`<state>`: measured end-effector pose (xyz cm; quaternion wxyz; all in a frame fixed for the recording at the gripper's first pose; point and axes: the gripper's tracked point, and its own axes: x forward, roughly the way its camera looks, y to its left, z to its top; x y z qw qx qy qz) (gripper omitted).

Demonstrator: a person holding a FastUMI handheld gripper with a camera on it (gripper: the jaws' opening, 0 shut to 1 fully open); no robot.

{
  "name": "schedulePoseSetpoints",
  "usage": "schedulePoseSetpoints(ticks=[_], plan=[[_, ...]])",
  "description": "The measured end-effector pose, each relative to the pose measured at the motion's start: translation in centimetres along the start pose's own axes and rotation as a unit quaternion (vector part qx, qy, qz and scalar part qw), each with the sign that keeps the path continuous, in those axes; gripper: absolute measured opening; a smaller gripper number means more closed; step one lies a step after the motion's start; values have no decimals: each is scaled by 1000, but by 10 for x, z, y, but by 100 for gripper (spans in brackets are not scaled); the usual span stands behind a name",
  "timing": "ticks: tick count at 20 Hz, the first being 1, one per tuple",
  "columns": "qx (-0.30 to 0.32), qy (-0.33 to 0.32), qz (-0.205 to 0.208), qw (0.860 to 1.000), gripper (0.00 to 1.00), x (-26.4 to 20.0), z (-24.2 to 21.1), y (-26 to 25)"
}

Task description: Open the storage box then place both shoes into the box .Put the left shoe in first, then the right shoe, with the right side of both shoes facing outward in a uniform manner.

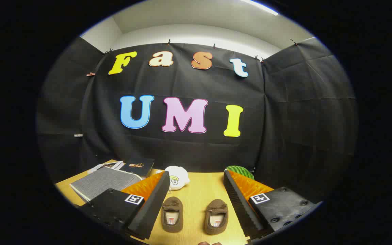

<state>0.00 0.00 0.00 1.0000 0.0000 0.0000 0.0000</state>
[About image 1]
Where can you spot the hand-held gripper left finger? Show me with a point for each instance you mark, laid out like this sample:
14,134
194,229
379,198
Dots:
151,207

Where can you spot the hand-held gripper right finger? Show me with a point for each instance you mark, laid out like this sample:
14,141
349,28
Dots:
238,204

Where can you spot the brown fuzzy slipper shoe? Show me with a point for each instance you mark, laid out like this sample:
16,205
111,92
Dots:
216,207
172,206

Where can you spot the grey fabric storage box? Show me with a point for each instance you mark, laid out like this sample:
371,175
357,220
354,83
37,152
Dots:
104,180

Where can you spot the watermelon slice plush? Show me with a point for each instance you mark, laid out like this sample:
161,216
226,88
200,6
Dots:
242,171

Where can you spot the white plush toy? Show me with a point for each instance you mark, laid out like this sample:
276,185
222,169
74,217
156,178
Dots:
179,175

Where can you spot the dark blue book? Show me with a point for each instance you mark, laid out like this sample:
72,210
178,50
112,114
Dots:
138,166

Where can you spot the white picture book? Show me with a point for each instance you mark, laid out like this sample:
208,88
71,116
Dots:
109,165

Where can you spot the black backdrop cloth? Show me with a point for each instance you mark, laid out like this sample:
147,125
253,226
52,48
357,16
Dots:
182,153

